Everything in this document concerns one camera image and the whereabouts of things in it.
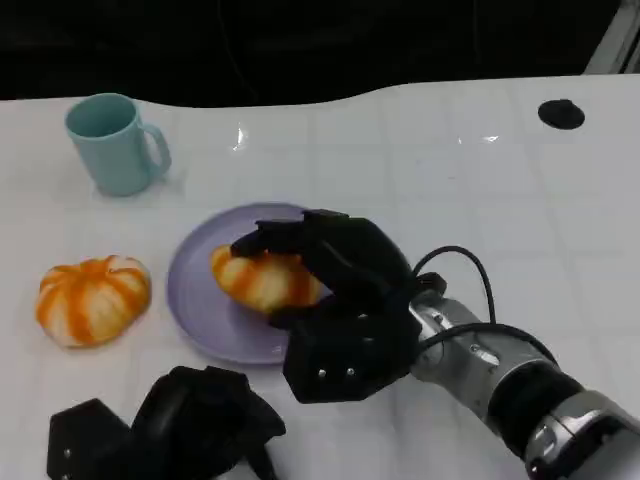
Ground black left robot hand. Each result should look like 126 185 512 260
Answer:
129 364 288 480

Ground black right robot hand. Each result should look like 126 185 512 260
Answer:
229 209 416 330

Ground long orange white bread roll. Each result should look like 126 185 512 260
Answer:
209 243 327 314

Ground lilac plate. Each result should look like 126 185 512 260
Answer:
167 201 347 366

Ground round orange white bread roll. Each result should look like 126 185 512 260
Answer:
34 254 153 350

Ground black round table grommet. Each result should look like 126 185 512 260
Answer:
537 99 586 131

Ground pale green mug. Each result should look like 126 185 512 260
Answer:
63 92 173 198

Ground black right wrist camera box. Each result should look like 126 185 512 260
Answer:
281 309 423 404

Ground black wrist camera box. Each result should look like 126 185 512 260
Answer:
46 398 134 480
281 309 423 404

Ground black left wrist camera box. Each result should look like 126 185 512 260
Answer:
46 398 134 480

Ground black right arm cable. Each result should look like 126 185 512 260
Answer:
412 245 560 362

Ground white frame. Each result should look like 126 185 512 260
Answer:
582 0 640 76

